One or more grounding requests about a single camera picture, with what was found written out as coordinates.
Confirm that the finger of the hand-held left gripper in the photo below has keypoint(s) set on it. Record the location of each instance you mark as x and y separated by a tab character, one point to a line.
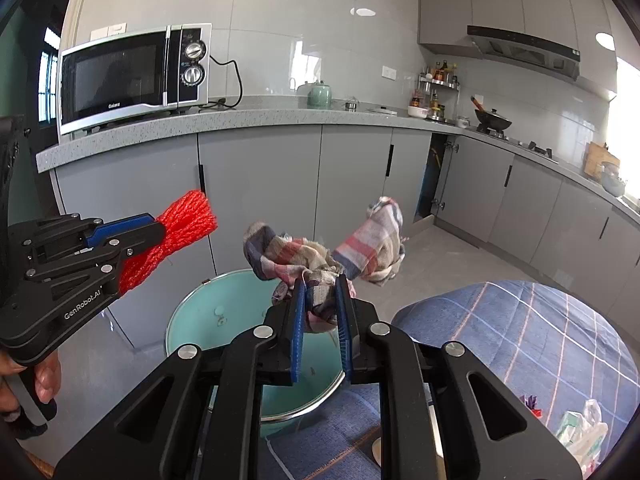
145	240
125	225

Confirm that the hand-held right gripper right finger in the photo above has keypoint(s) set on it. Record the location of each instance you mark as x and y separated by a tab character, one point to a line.
344	332

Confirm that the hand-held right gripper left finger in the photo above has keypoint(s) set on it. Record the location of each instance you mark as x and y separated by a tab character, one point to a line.
298	332

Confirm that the red mesh net bag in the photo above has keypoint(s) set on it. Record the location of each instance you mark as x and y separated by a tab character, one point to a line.
185	220

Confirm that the plaid cloth rag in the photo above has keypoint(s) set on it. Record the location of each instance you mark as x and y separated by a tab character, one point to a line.
370	250

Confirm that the teal round waste bin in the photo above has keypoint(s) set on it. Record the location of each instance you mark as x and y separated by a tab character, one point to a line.
210	310

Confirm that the clear plastic bag red print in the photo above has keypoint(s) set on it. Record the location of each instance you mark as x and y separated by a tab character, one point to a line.
582	435

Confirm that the person's left hand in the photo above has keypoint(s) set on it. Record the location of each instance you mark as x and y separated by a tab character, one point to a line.
47	377

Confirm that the grey kitchen base cabinets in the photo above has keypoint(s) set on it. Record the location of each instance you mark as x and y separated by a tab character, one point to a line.
270	170

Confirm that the silver black microwave oven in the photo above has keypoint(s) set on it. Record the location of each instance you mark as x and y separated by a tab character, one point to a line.
115	80

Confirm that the blue plaid tablecloth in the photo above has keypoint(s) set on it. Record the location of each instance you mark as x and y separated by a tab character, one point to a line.
500	320

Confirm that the woven wicker chair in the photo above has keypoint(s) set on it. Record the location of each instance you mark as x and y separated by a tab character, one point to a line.
40	467

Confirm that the teal ceramic kettle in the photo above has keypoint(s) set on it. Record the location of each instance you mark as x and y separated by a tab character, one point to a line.
320	95

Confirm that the white bowl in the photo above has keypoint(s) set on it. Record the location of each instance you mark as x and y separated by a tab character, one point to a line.
417	112

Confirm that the small glass jar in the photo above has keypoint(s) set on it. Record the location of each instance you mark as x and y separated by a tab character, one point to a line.
462	121

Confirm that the black wok with lid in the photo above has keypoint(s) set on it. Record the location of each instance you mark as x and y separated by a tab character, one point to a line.
494	121

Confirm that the black gas stove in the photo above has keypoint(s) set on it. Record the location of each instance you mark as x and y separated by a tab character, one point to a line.
530	146

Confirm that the metal spice rack with bottles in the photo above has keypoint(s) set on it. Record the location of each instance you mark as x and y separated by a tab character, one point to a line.
440	80

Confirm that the wooden cutting board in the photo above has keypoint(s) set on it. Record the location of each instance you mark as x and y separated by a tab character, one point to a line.
595	160

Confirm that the black range hood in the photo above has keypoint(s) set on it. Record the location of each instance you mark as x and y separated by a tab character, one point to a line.
525	45

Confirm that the bright kitchen window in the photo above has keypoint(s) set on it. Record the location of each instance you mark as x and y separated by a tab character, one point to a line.
627	125

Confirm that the white double wall socket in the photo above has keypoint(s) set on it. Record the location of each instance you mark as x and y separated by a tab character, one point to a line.
109	31

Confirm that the white wall switch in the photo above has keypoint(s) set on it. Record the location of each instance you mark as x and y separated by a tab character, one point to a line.
389	71

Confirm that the grey upper wall cabinets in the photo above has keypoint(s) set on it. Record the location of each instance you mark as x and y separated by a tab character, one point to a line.
500	0

